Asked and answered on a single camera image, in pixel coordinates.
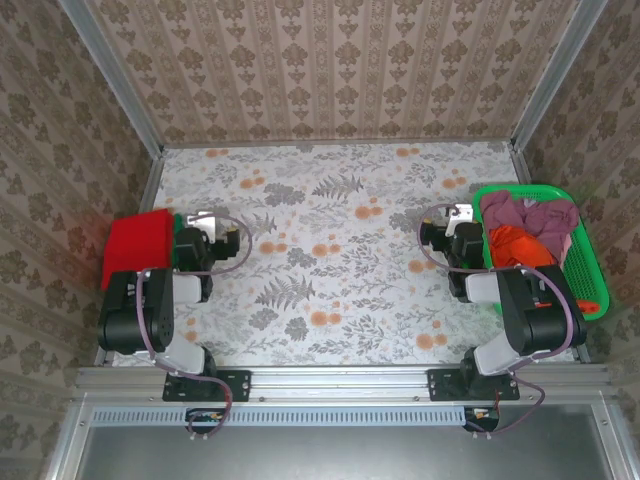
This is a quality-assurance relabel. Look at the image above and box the orange t-shirt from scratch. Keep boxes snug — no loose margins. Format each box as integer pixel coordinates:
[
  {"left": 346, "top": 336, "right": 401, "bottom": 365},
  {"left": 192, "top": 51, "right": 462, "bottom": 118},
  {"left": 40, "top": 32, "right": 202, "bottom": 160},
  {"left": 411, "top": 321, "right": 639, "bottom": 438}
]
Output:
[{"left": 487, "top": 224, "right": 601, "bottom": 316}]

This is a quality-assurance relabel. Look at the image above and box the green folded t-shirt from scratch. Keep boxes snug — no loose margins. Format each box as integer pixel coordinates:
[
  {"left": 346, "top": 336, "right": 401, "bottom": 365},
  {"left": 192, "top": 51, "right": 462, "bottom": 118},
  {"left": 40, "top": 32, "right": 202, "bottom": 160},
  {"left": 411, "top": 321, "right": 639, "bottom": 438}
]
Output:
[{"left": 168, "top": 212, "right": 185, "bottom": 267}]

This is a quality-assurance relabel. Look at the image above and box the red folded t-shirt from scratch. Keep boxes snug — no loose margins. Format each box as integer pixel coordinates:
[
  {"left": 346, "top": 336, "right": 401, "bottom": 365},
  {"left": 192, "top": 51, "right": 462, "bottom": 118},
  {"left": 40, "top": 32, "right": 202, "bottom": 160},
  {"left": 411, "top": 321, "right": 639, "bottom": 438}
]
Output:
[{"left": 99, "top": 209, "right": 175, "bottom": 292}]

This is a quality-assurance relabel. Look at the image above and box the mauve t-shirt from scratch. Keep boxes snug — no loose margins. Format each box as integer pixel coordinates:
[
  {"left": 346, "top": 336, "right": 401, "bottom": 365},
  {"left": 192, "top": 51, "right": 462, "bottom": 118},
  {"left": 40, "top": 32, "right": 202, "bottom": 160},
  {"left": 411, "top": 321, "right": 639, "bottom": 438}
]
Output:
[{"left": 480, "top": 192, "right": 581, "bottom": 261}]

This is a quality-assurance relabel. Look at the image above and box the pink t-shirt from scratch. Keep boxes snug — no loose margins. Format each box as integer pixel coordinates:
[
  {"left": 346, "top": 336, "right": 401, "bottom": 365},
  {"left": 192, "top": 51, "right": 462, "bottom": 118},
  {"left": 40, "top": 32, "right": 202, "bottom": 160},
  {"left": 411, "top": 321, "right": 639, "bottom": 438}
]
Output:
[{"left": 558, "top": 232, "right": 575, "bottom": 269}]

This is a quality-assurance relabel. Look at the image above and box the floral table cover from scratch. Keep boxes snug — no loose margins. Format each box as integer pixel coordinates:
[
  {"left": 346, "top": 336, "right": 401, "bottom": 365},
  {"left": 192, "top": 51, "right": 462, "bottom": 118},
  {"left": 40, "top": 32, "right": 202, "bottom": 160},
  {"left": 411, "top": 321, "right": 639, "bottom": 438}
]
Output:
[{"left": 112, "top": 142, "right": 581, "bottom": 366}]

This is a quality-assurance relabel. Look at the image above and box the green plastic basket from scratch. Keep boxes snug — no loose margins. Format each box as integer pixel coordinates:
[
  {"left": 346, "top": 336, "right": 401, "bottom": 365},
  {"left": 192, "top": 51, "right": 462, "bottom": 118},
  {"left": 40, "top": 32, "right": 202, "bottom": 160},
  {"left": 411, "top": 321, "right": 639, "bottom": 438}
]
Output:
[{"left": 472, "top": 183, "right": 611, "bottom": 321}]

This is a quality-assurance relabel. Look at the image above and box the grey metal panel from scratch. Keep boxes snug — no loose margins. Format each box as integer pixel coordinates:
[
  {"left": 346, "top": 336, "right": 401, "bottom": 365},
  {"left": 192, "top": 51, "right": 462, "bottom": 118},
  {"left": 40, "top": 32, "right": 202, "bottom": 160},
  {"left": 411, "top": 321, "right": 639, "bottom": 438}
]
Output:
[{"left": 47, "top": 394, "right": 631, "bottom": 480}]

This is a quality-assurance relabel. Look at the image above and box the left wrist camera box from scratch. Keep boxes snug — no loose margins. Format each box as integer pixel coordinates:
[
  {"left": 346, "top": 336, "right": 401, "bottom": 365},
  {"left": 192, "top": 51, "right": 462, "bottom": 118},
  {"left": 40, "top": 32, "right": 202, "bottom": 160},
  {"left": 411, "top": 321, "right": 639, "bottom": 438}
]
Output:
[{"left": 186, "top": 210, "right": 220, "bottom": 245}]

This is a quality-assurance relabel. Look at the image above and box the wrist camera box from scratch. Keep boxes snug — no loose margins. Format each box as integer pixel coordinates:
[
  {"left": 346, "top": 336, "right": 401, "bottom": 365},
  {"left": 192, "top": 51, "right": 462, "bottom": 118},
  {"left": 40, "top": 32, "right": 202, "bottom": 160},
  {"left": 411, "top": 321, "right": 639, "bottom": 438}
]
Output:
[
  {"left": 445, "top": 203, "right": 475, "bottom": 237},
  {"left": 186, "top": 210, "right": 220, "bottom": 245}
]

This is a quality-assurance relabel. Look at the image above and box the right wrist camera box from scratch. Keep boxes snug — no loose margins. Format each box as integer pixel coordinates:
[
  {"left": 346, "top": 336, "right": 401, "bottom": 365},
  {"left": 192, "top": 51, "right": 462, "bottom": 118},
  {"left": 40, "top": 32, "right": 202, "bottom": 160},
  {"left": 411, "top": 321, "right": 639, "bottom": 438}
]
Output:
[{"left": 445, "top": 203, "right": 475, "bottom": 237}]

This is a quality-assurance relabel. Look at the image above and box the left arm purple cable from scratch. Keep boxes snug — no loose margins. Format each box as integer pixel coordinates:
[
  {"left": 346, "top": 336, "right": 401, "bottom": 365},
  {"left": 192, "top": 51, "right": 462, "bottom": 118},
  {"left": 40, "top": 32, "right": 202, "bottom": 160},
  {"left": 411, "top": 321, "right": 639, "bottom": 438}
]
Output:
[{"left": 135, "top": 212, "right": 253, "bottom": 441}]

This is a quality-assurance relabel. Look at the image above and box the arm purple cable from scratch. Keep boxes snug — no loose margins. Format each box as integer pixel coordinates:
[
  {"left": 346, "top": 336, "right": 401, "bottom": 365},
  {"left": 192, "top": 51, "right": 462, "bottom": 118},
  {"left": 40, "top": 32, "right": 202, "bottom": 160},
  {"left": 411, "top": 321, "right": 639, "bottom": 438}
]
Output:
[
  {"left": 135, "top": 212, "right": 253, "bottom": 441},
  {"left": 418, "top": 203, "right": 577, "bottom": 439}
]

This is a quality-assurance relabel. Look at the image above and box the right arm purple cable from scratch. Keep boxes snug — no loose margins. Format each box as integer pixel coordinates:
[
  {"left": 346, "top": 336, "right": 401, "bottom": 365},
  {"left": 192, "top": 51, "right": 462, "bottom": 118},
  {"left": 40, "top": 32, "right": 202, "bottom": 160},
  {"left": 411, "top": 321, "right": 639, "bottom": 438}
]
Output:
[{"left": 418, "top": 203, "right": 577, "bottom": 439}]

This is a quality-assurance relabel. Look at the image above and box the aluminium mounting rail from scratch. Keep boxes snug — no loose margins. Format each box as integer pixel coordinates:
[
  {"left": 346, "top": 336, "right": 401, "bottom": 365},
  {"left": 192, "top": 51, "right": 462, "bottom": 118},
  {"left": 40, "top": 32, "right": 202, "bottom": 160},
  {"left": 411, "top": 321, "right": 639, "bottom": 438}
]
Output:
[{"left": 74, "top": 365, "right": 611, "bottom": 401}]

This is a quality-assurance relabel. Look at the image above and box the aluminium frame post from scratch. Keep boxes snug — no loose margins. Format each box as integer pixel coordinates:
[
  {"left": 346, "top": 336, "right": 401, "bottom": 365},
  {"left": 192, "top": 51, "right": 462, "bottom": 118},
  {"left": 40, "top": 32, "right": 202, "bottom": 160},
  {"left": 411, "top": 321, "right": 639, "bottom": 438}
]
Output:
[
  {"left": 509, "top": 0, "right": 609, "bottom": 151},
  {"left": 57, "top": 0, "right": 166, "bottom": 160}
]

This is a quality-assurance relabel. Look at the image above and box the grey slotted cable duct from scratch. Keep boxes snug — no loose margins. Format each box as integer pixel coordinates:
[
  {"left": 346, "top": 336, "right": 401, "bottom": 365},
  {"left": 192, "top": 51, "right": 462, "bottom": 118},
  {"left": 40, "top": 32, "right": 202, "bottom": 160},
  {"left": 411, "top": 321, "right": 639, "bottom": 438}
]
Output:
[{"left": 92, "top": 405, "right": 469, "bottom": 427}]

